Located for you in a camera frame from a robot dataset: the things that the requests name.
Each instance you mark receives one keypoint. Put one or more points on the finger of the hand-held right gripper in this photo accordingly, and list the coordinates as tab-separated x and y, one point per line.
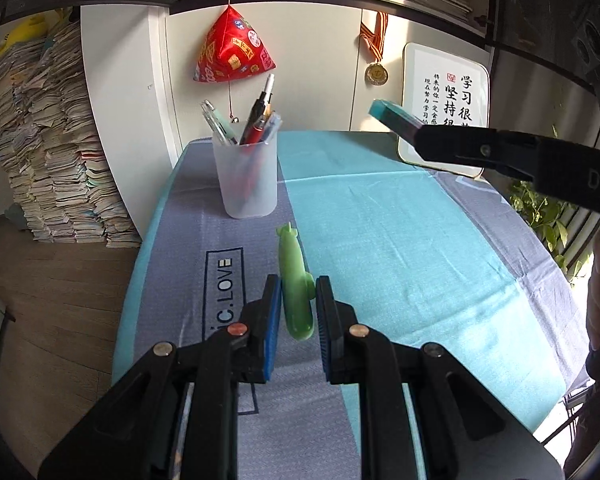
470	152

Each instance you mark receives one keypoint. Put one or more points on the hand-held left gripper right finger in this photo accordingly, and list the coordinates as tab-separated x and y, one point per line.
325	330

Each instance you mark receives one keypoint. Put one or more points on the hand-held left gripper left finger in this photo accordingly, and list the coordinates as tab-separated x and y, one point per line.
272	330

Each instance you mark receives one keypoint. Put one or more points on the green novelty pen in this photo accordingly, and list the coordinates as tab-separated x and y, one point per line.
295	290

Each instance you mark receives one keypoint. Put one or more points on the translucent plastic pen cup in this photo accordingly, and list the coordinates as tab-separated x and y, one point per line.
245	180

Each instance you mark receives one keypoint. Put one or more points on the blue-grey pen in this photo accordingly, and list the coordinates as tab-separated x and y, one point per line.
274	127

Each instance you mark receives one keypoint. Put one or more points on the black pen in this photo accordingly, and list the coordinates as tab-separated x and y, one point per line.
261	105

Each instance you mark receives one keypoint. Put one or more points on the framed calligraphy plaque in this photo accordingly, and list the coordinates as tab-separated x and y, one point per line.
445	105

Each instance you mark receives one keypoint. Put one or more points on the green leafy plant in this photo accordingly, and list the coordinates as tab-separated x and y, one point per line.
545	220

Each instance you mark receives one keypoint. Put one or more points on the blue and grey printed tablecloth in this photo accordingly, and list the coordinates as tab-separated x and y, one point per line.
380	240

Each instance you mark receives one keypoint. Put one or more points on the gold medal with striped ribbon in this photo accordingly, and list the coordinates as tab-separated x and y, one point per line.
376	74

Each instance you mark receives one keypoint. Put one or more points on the white cabinet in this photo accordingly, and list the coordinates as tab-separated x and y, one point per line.
320	75

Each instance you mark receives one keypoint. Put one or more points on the red pyramid hanging ornament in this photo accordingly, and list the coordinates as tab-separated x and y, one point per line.
232	55

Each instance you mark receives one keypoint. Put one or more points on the tall pile of books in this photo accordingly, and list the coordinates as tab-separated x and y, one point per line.
60	150

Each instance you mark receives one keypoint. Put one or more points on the yellow plush toy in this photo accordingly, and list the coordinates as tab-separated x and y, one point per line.
25	29

